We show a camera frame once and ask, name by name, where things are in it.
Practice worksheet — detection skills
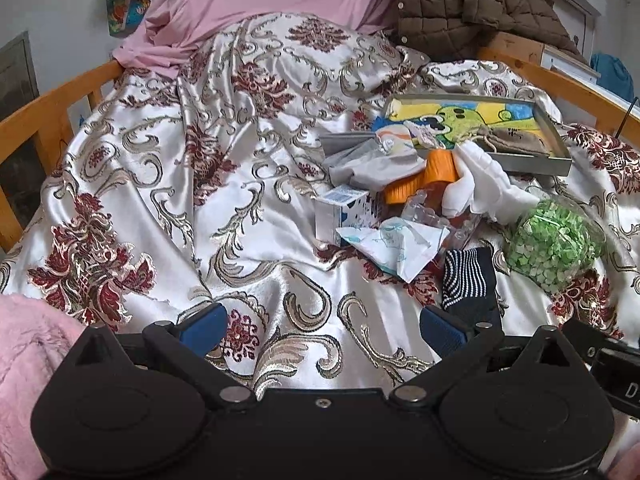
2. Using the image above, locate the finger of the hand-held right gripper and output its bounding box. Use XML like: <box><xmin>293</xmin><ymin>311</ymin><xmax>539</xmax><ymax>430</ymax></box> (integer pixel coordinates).
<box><xmin>564</xmin><ymin>318</ymin><xmax>640</xmax><ymax>356</ymax></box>

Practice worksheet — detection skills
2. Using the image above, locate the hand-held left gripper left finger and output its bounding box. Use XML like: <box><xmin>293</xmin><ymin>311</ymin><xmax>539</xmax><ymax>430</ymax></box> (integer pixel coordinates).
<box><xmin>67</xmin><ymin>303</ymin><xmax>253</xmax><ymax>408</ymax></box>

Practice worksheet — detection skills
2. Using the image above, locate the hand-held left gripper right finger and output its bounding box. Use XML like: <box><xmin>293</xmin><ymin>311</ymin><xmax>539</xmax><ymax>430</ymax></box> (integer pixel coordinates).
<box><xmin>391</xmin><ymin>306</ymin><xmax>581</xmax><ymax>406</ymax></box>

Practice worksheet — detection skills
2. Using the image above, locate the navy striped sock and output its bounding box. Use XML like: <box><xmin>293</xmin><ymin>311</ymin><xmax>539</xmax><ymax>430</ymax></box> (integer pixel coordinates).
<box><xmin>441</xmin><ymin>246</ymin><xmax>503</xmax><ymax>331</ymax></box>

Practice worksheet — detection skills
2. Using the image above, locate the white cloth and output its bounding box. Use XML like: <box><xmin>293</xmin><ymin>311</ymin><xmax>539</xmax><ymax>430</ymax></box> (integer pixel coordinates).
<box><xmin>442</xmin><ymin>141</ymin><xmax>538</xmax><ymax>223</ymax></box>

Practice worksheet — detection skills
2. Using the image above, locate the orange cloth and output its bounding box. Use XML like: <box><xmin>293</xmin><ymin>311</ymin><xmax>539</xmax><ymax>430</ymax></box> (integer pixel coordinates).
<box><xmin>382</xmin><ymin>149</ymin><xmax>461</xmax><ymax>206</ymax></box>

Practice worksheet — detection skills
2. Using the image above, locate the grey cloth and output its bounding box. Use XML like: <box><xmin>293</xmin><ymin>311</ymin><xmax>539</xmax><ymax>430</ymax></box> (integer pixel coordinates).
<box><xmin>327</xmin><ymin>142</ymin><xmax>426</xmax><ymax>191</ymax></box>

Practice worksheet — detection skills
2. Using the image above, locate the grey tray with cartoon picture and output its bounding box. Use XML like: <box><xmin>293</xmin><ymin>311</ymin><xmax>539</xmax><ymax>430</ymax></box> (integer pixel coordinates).
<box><xmin>382</xmin><ymin>92</ymin><xmax>573</xmax><ymax>177</ymax></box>

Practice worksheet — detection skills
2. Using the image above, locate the colourful striped sock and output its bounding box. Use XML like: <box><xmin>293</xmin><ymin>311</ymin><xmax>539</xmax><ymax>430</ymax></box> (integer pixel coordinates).
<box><xmin>372</xmin><ymin>122</ymin><xmax>436</xmax><ymax>153</ymax></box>

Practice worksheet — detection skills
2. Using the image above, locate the bag of green pieces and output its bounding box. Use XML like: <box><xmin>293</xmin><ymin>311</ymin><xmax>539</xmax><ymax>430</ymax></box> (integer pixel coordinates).
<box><xmin>502</xmin><ymin>197</ymin><xmax>608</xmax><ymax>296</ymax></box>

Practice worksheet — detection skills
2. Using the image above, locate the clear plastic package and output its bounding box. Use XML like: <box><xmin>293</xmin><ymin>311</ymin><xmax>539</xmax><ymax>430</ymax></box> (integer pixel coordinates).
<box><xmin>400</xmin><ymin>185</ymin><xmax>483</xmax><ymax>251</ymax></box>

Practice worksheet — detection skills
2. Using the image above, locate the white and blue carton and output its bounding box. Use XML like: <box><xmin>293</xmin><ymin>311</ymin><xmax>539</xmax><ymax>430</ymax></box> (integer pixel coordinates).
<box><xmin>314</xmin><ymin>187</ymin><xmax>383</xmax><ymax>248</ymax></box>

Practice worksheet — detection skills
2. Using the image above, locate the floral satin bedspread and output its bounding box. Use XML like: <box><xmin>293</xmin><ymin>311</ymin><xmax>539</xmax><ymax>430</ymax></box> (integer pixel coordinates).
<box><xmin>0</xmin><ymin>12</ymin><xmax>640</xmax><ymax>391</ymax></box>

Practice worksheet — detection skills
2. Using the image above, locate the blue bag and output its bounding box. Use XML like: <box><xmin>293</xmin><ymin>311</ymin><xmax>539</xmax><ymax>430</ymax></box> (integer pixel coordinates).
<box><xmin>591</xmin><ymin>52</ymin><xmax>635</xmax><ymax>103</ymax></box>

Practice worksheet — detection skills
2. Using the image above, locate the white desk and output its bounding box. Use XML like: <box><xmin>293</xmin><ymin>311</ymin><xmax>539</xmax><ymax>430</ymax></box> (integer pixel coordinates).
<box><xmin>541</xmin><ymin>44</ymin><xmax>601</xmax><ymax>80</ymax></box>

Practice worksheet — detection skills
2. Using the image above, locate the white cabinet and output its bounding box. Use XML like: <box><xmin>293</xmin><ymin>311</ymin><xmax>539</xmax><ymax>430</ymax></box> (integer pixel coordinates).
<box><xmin>537</xmin><ymin>0</ymin><xmax>601</xmax><ymax>53</ymax></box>

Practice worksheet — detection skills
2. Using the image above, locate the brown quilted jacket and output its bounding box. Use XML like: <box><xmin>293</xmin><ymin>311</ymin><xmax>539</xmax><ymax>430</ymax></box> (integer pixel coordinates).
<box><xmin>390</xmin><ymin>0</ymin><xmax>591</xmax><ymax>61</ymax></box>

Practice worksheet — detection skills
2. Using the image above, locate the colourful hanging bag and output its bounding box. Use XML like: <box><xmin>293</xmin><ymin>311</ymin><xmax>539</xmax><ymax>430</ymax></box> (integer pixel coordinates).
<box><xmin>104</xmin><ymin>0</ymin><xmax>152</xmax><ymax>38</ymax></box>

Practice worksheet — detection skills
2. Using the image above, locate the burlap drawstring pouch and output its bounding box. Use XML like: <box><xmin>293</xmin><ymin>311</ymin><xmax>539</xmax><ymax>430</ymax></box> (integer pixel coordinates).
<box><xmin>472</xmin><ymin>127</ymin><xmax>548</xmax><ymax>156</ymax></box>

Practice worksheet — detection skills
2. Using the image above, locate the black cable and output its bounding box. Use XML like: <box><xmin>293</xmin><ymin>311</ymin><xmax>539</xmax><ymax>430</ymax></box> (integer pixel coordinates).
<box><xmin>616</xmin><ymin>97</ymin><xmax>636</xmax><ymax>138</ymax></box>

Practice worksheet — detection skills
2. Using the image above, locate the wooden bed frame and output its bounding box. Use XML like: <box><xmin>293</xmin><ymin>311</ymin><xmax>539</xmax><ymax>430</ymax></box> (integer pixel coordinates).
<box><xmin>0</xmin><ymin>32</ymin><xmax>640</xmax><ymax>256</ymax></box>

